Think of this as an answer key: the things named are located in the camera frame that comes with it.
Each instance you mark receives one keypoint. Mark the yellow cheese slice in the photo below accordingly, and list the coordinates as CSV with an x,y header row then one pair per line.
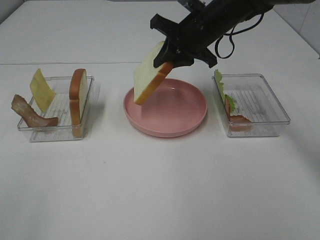
x,y
41,91

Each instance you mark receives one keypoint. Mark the green lettuce leaf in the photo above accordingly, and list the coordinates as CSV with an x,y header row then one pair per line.
x,y
221,85

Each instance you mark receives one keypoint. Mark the pink round plate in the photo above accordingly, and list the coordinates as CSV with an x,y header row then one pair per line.
x,y
174,109

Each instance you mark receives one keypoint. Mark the bread slice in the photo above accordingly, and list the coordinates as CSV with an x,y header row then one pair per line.
x,y
78,91
147,77

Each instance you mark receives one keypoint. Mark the left clear plastic tray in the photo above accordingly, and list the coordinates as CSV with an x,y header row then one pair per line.
x,y
60,108

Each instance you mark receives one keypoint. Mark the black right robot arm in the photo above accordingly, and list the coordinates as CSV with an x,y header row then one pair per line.
x,y
206,23

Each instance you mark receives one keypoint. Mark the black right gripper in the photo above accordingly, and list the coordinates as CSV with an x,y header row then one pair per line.
x,y
183,44

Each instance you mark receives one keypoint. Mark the clear plastic tray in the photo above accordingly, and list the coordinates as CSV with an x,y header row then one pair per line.
x,y
255,100
60,108

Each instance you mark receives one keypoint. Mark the right clear plastic tray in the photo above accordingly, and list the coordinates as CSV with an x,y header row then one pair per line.
x,y
255,100

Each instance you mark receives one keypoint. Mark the bacon strip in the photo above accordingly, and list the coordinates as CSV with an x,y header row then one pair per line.
x,y
28,114
239,122

